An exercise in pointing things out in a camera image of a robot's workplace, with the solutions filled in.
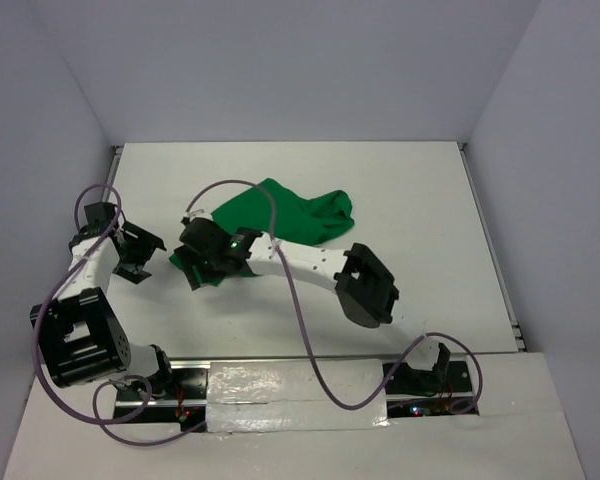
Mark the green t shirt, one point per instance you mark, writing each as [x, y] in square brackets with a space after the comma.
[306, 221]

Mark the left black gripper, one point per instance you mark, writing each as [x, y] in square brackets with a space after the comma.
[148, 243]

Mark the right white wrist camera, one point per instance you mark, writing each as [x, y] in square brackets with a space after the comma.
[192, 215]

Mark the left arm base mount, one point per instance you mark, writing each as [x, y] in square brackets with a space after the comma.
[182, 402]

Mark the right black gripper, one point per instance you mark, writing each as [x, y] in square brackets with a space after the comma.
[189, 257]

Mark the silver tape patch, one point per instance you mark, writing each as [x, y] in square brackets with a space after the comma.
[279, 396]

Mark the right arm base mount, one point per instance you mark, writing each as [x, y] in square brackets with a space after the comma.
[443, 390]

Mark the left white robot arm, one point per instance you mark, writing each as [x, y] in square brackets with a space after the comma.
[81, 339]

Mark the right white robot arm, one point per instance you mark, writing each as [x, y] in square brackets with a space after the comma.
[363, 285]

